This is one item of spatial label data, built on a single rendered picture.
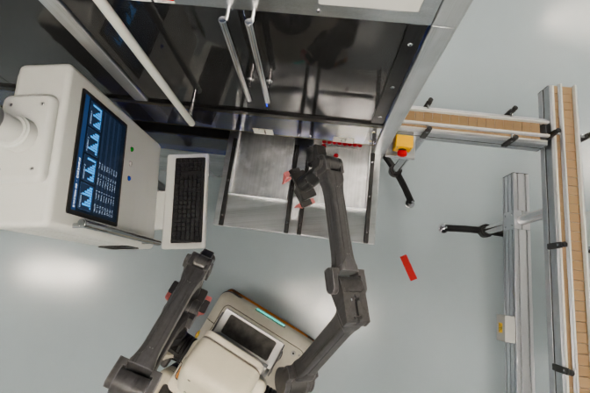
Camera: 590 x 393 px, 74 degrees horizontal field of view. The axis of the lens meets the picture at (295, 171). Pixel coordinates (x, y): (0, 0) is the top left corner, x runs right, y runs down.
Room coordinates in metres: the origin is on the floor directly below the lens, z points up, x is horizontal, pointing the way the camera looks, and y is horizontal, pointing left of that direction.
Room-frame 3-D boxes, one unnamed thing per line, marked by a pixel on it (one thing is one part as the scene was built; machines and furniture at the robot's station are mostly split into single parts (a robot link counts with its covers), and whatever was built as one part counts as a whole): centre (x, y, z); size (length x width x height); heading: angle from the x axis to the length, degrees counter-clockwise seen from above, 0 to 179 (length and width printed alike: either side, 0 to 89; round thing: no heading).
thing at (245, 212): (0.44, -0.01, 0.87); 0.70 x 0.48 x 0.02; 75
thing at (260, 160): (0.55, 0.13, 0.90); 0.34 x 0.26 x 0.04; 165
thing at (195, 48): (0.70, 0.29, 1.50); 0.47 x 0.01 x 0.59; 75
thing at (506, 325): (-0.34, -0.90, 0.50); 0.12 x 0.05 x 0.09; 165
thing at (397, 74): (0.52, -0.32, 1.40); 0.04 x 0.01 x 0.80; 75
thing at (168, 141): (0.78, 0.61, 0.73); 1.98 x 0.01 x 0.25; 75
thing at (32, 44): (0.84, 0.81, 1.50); 0.49 x 0.01 x 0.59; 75
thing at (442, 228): (0.16, -1.10, 0.07); 0.50 x 0.08 x 0.14; 75
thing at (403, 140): (0.51, -0.47, 0.99); 0.08 x 0.07 x 0.07; 165
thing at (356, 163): (0.46, -0.20, 0.90); 0.34 x 0.26 x 0.04; 165
